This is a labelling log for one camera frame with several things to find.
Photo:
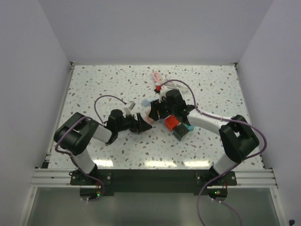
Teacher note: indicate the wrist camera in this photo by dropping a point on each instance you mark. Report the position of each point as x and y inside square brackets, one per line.
[129, 107]
[161, 90]

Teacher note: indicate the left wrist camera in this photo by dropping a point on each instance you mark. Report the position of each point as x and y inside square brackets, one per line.
[129, 107]

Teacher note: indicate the black plug adapter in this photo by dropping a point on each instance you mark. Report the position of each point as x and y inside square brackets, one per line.
[180, 131]

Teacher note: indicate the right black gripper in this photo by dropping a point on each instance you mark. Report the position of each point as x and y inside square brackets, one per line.
[155, 106]

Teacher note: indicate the red plug adapter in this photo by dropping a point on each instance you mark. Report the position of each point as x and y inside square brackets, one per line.
[171, 122]

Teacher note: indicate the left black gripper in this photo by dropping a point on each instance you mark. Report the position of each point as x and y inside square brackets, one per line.
[136, 125]

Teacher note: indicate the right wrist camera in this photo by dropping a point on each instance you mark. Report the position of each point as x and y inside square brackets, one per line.
[161, 90]

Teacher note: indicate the pink power strip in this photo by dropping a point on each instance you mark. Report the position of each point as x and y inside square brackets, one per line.
[147, 118]

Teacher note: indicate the teal power strip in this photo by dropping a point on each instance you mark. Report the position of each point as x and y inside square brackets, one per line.
[189, 127]

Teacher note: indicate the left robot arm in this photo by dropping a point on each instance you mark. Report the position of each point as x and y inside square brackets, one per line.
[73, 137]

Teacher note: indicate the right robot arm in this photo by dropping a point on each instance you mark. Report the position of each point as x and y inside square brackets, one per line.
[237, 137]

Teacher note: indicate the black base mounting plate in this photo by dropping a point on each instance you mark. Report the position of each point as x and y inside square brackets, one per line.
[111, 181]

